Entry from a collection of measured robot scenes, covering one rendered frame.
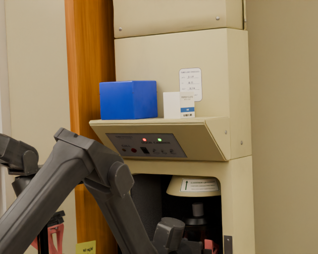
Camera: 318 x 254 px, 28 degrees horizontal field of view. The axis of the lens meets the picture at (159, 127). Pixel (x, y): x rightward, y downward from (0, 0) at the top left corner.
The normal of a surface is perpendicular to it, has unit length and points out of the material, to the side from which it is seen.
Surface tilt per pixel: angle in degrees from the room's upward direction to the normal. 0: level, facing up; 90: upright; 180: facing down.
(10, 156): 91
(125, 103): 90
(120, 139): 135
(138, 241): 109
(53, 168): 47
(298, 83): 90
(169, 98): 90
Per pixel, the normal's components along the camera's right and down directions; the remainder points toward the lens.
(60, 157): -0.22, -0.63
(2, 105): 0.83, 0.00
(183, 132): -0.36, 0.75
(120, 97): -0.55, 0.07
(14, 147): 0.69, -0.07
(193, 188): -0.29, -0.34
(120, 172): 0.82, 0.29
